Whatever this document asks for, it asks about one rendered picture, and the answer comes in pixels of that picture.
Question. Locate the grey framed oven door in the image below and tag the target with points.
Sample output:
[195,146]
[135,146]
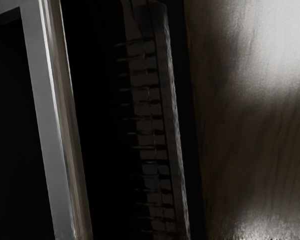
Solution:
[48,100]

